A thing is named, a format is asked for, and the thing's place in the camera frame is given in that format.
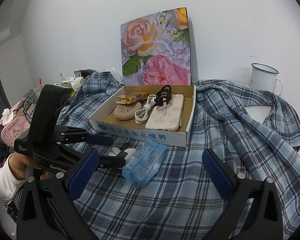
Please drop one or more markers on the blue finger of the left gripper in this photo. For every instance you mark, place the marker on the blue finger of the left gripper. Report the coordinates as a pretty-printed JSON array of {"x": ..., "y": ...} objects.
[{"x": 99, "y": 140}]

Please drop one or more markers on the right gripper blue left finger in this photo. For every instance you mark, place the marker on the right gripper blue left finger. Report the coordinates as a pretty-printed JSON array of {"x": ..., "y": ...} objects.
[{"x": 82, "y": 175}]

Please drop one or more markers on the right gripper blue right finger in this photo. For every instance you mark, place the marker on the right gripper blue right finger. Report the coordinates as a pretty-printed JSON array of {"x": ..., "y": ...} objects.
[{"x": 219, "y": 173}]

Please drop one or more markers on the white fluffy hair clip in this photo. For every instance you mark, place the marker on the white fluffy hair clip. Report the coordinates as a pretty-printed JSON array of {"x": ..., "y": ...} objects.
[{"x": 125, "y": 151}]

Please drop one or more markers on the blue tissue pack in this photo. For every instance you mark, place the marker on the blue tissue pack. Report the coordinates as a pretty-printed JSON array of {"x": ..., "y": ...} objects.
[{"x": 144, "y": 164}]

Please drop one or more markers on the white sleeve forearm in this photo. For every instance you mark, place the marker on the white sleeve forearm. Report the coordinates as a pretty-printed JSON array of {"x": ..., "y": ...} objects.
[{"x": 9, "y": 185}]

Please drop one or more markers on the left hand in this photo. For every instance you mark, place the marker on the left hand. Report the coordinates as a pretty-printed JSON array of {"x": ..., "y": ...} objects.
[{"x": 18, "y": 163}]

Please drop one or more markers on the beige round perforated pad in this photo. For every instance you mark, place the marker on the beige round perforated pad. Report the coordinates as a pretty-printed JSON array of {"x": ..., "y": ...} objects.
[{"x": 126, "y": 112}]

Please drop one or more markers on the pink cartoon pouch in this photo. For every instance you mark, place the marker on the pink cartoon pouch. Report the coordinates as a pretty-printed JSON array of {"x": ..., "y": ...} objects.
[{"x": 16, "y": 120}]

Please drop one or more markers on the gold blue foil packet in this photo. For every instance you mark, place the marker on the gold blue foil packet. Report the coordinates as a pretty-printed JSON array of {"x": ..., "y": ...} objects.
[{"x": 128, "y": 99}]

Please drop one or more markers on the blue plaid shirt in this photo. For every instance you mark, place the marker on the blue plaid shirt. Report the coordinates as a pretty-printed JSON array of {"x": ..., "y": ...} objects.
[{"x": 256, "y": 133}]

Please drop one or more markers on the shallow cardboard tray box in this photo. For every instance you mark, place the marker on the shallow cardboard tray box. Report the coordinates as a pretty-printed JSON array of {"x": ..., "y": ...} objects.
[{"x": 103, "y": 119}]

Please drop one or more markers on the cream floral phone case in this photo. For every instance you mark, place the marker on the cream floral phone case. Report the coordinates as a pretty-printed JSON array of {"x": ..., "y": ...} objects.
[{"x": 167, "y": 117}]

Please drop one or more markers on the pink hair clip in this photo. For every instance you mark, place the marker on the pink hair clip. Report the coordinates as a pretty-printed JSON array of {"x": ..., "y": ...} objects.
[{"x": 166, "y": 106}]

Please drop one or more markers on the rose flower painting board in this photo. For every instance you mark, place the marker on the rose flower painting board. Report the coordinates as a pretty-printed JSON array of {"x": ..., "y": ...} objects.
[{"x": 155, "y": 49}]

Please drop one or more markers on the white enamel mug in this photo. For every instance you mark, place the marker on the white enamel mug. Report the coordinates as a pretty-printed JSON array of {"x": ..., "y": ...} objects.
[{"x": 265, "y": 78}]

